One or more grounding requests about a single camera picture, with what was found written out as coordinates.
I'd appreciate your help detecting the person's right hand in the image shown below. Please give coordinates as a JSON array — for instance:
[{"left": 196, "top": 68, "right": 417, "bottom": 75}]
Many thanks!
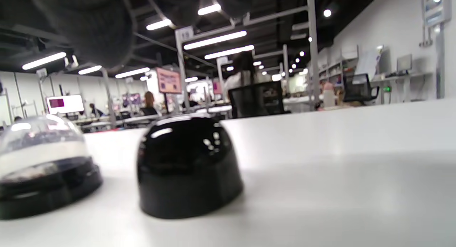
[{"left": 0, "top": 0, "right": 254, "bottom": 70}]

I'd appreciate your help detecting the clear dice shaker dome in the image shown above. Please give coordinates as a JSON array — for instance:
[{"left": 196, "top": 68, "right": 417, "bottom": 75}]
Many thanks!
[{"left": 0, "top": 114, "right": 90, "bottom": 180}]

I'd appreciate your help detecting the black dice shaker cover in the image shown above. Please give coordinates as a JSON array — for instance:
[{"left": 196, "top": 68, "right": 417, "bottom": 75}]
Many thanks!
[{"left": 136, "top": 113, "right": 245, "bottom": 220}]

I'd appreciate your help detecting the black dice shaker base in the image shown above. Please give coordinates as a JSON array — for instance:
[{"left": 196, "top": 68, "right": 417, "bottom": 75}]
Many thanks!
[{"left": 0, "top": 156, "right": 104, "bottom": 220}]

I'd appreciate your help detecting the white display screen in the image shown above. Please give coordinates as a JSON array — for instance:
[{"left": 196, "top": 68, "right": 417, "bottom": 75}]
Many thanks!
[{"left": 46, "top": 95, "right": 85, "bottom": 115}]

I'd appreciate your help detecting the pink display screen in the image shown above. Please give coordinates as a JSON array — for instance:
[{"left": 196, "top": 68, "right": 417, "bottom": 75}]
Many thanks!
[{"left": 156, "top": 67, "right": 182, "bottom": 94}]

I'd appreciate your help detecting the pink capped bottle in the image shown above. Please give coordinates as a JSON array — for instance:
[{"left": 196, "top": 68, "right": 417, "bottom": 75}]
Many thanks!
[{"left": 322, "top": 82, "right": 336, "bottom": 108}]

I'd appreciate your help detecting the black mesh office chair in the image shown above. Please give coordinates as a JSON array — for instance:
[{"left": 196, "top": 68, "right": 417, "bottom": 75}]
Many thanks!
[{"left": 343, "top": 73, "right": 380, "bottom": 104}]

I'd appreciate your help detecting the small grey monitor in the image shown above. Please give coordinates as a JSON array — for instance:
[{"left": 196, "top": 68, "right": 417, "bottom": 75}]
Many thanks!
[{"left": 397, "top": 54, "right": 413, "bottom": 75}]

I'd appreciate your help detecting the grey metal frame post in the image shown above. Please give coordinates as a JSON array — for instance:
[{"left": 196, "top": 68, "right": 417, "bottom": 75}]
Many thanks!
[
  {"left": 175, "top": 26, "right": 195, "bottom": 115},
  {"left": 306, "top": 0, "right": 321, "bottom": 107}
]

